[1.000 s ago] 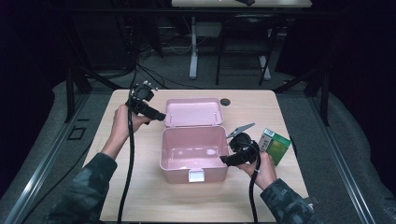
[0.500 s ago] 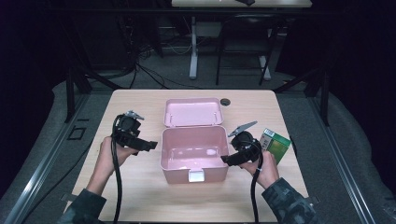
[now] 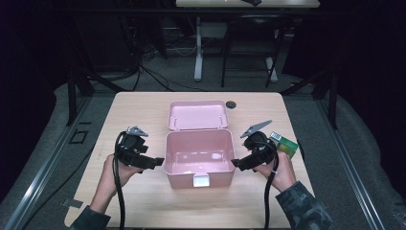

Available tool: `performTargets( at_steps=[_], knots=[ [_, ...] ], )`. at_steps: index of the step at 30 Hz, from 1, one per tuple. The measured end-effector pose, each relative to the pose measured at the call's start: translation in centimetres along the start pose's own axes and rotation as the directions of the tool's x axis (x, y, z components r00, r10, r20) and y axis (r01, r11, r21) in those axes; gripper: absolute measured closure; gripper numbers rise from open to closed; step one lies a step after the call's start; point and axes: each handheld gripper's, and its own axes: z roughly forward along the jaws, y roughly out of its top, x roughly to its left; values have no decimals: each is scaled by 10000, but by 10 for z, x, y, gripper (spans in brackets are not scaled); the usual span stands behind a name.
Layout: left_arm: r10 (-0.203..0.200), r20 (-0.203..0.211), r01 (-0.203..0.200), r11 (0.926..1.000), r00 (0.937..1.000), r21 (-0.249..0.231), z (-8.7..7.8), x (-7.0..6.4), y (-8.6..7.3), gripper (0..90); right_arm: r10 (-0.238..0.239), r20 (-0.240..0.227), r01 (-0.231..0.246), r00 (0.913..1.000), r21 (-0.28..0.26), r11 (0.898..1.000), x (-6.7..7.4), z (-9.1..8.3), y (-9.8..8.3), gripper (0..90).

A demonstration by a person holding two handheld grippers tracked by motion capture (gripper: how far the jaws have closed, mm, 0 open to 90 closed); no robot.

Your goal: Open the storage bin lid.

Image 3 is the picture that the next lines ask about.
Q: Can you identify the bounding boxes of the white background desk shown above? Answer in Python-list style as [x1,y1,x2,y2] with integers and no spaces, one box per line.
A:
[175,0,321,82]

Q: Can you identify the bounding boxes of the bundle of floor cables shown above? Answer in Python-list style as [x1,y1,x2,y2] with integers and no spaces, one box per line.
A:
[123,18,209,94]

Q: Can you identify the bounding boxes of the black metal stand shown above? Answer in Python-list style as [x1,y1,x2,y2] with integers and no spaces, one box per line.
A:
[64,61,128,127]
[281,61,339,130]

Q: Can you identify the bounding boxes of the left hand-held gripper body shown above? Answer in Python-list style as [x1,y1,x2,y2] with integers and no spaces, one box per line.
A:
[114,125,149,162]

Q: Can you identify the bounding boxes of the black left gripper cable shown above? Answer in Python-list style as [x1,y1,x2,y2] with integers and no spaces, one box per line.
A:
[112,131,127,230]

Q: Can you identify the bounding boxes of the person's right hand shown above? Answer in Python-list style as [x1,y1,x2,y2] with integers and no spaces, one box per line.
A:
[253,150,298,194]

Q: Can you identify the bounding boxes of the green medicine box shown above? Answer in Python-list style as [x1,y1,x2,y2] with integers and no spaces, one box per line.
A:
[268,131,300,159]

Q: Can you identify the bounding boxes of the grey tape strip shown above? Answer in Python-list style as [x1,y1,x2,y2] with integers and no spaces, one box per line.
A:
[61,198,84,209]

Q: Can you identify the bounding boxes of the aluminium floor rail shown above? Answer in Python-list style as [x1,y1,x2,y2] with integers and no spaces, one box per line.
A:
[3,95,94,230]
[315,98,386,230]

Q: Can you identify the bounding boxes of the person's left hand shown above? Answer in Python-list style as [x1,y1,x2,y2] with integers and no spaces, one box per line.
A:
[98,153,146,200]

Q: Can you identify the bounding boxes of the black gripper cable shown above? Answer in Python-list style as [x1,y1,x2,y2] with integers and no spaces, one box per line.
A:
[262,142,281,230]
[112,131,127,230]

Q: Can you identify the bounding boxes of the black chair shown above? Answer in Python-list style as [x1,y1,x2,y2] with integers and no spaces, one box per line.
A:
[220,13,287,89]

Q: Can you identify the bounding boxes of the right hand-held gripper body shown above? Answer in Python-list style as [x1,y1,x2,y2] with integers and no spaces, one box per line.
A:
[239,119,280,165]

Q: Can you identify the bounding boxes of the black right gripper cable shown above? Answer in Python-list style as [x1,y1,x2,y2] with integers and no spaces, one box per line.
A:
[262,142,281,230]

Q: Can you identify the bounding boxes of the pink storage box with handle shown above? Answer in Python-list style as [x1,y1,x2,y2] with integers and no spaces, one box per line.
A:
[164,100,237,190]

